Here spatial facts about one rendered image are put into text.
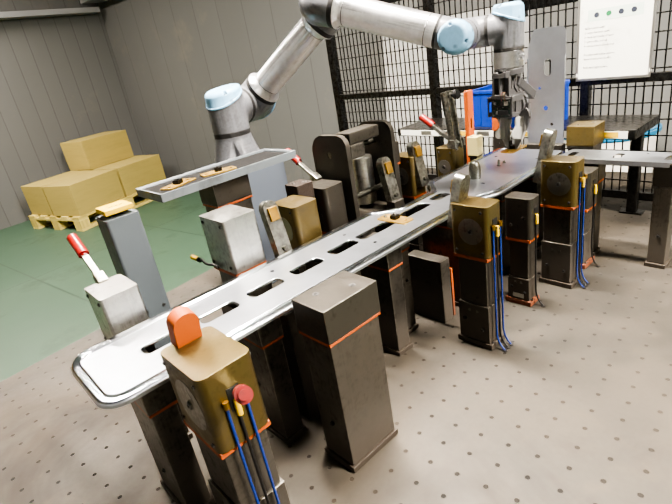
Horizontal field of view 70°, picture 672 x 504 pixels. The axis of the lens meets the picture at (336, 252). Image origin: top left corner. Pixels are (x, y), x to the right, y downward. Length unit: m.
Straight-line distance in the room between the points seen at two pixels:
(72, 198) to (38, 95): 1.92
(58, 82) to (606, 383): 7.10
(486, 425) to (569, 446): 0.14
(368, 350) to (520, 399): 0.36
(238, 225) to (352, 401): 0.41
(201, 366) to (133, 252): 0.53
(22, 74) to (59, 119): 0.63
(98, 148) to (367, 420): 6.03
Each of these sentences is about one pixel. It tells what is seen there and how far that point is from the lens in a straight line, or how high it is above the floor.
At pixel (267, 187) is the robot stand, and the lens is 1.56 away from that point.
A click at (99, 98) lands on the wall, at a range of 7.67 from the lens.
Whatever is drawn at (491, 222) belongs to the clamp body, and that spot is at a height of 1.01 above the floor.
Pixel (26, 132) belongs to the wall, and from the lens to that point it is 7.28.
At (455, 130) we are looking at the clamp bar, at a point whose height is 1.10.
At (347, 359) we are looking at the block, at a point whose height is 0.92.
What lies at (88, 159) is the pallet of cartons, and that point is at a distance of 6.58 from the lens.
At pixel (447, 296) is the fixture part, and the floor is 0.77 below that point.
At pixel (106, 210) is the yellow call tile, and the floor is 1.16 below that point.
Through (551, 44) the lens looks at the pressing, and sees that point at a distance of 1.66.
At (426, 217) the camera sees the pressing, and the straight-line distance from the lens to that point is 1.12.
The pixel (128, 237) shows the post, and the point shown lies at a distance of 1.09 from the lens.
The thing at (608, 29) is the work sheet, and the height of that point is 1.30.
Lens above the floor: 1.39
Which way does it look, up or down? 23 degrees down
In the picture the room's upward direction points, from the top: 10 degrees counter-clockwise
